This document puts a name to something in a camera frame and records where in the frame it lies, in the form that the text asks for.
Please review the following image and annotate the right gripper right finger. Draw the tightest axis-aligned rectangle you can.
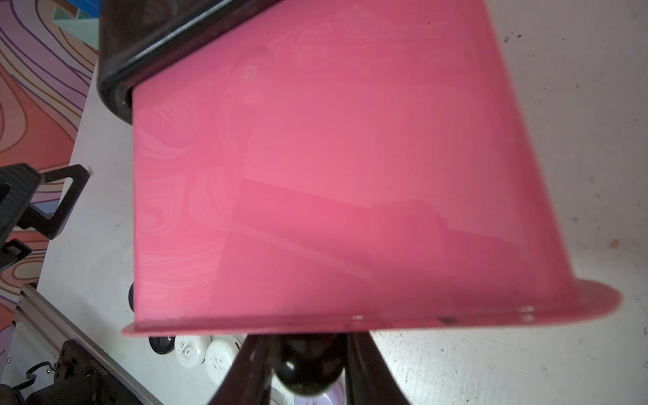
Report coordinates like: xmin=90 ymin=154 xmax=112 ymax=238
xmin=345 ymin=332 xmax=410 ymax=405

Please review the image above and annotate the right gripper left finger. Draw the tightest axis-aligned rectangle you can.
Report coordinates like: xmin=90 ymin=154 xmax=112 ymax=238
xmin=209 ymin=335 xmax=278 ymax=405

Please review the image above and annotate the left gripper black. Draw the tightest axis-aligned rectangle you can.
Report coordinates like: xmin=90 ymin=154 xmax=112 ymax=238
xmin=1 ymin=164 xmax=90 ymax=271

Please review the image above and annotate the black drawer cabinet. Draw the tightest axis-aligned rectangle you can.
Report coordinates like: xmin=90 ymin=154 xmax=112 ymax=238
xmin=97 ymin=0 xmax=276 ymax=124

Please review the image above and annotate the pink top drawer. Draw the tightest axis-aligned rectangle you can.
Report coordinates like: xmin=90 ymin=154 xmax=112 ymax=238
xmin=120 ymin=0 xmax=623 ymax=396

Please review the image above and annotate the white oblong earphone case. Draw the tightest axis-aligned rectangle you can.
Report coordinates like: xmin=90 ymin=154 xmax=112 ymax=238
xmin=271 ymin=376 xmax=295 ymax=405

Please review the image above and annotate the black round earphone case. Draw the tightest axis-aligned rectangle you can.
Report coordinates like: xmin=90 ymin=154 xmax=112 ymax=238
xmin=148 ymin=337 xmax=175 ymax=355

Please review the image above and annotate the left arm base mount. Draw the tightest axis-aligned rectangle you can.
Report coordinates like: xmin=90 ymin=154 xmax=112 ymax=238
xmin=1 ymin=340 xmax=142 ymax=404

